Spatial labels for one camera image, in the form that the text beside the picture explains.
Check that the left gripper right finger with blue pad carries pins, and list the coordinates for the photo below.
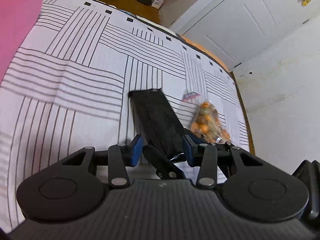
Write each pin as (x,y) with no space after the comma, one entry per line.
(204,156)

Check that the pink cardboard box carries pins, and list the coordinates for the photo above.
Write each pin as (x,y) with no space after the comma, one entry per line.
(17,18)

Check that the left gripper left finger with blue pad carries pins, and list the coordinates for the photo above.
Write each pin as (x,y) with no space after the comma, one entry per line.
(121,156)

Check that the small red blue packet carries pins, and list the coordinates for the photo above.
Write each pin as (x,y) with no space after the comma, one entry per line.
(190,97)

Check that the black snack bar wrapper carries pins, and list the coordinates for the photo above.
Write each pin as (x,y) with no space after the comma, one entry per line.
(161,126)

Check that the orange snack bag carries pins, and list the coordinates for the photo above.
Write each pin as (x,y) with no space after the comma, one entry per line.
(206,125)

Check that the white door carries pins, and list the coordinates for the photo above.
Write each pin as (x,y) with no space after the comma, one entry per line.
(237,30)

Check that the striped white bed sheet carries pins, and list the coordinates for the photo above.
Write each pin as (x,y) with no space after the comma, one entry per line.
(66,88)

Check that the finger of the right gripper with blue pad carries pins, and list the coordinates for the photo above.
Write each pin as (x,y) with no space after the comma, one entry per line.
(165,169)
(190,136)

